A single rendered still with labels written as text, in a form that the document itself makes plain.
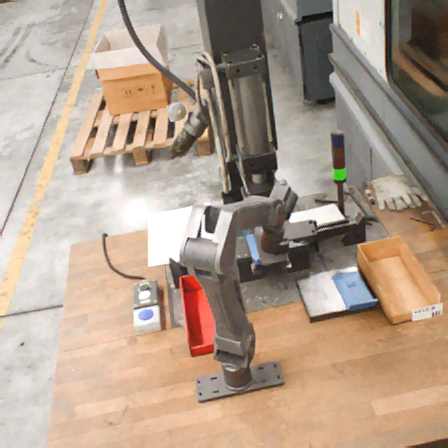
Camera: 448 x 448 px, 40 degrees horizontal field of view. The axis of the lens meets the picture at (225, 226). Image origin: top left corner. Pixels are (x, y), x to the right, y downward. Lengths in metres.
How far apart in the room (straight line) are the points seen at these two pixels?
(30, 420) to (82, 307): 1.13
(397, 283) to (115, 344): 0.74
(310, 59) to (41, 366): 2.90
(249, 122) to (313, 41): 3.23
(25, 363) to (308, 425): 1.96
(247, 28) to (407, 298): 0.76
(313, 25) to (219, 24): 3.19
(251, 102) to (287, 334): 0.57
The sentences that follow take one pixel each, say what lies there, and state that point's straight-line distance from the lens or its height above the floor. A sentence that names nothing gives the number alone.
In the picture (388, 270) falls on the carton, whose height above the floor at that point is 0.91.
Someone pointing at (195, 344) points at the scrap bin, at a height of 0.91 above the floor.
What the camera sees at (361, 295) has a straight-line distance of 1.60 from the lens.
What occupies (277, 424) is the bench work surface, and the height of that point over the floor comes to 0.90.
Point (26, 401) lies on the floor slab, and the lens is 2.93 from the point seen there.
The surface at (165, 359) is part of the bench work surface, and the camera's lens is 1.55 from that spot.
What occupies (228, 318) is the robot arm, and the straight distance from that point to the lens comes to 1.28.
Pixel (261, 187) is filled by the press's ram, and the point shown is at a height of 1.18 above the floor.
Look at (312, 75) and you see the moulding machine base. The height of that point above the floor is 0.27.
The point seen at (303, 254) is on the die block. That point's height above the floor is 0.95.
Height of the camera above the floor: 1.97
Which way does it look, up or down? 33 degrees down
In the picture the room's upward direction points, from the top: 10 degrees counter-clockwise
